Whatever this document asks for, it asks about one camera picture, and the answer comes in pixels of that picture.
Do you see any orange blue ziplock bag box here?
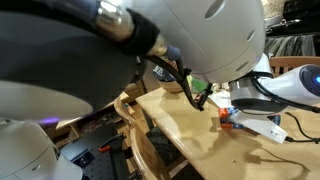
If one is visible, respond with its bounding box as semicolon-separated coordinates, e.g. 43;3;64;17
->
218;107;281;129

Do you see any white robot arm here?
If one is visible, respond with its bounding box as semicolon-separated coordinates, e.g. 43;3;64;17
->
0;0;319;180

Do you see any blue snack bag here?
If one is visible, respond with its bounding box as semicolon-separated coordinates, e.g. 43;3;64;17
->
152;66;175;82

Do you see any green chip bag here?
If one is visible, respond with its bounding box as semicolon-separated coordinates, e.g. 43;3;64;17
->
187;75;207;93

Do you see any wooden snack bowl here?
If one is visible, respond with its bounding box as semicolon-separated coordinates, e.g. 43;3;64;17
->
158;81;182;93

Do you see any light wooden chair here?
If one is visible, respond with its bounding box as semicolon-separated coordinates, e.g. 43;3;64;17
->
114;98;171;180

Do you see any wooden coffee table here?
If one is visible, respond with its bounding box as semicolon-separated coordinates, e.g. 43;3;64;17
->
55;83;139;138

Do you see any white paper towel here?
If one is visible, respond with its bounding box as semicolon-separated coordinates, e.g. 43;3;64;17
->
208;92;231;108

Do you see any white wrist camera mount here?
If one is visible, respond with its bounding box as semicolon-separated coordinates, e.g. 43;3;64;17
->
234;112;288;144

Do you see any black camera cable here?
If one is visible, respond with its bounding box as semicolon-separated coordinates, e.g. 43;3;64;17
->
143;54;320;144

